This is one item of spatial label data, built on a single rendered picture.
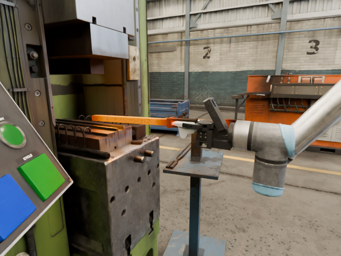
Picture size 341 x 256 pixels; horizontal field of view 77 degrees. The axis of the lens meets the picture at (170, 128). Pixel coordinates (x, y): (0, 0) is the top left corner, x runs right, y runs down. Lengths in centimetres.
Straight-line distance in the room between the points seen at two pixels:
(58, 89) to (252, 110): 348
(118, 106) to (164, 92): 810
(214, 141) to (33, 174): 50
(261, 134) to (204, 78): 795
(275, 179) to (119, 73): 85
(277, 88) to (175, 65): 565
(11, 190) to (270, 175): 61
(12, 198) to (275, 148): 60
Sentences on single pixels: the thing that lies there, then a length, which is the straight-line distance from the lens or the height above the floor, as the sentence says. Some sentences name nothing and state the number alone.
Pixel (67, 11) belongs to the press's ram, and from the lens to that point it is 80.
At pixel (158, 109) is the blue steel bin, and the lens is 467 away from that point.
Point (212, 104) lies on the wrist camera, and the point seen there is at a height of 111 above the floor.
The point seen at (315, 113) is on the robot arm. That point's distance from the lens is 80.
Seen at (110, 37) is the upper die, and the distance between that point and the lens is 87.
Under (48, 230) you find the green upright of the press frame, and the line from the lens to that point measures 97.
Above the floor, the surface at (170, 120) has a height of 105.
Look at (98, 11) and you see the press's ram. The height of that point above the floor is 141.
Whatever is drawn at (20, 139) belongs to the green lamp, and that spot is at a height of 108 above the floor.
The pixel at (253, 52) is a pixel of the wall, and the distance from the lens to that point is 829.
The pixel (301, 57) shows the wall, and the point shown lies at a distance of 827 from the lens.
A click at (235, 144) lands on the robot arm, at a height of 100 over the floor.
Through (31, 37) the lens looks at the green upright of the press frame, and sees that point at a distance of 84.
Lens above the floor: 119
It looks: 13 degrees down
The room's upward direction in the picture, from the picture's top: straight up
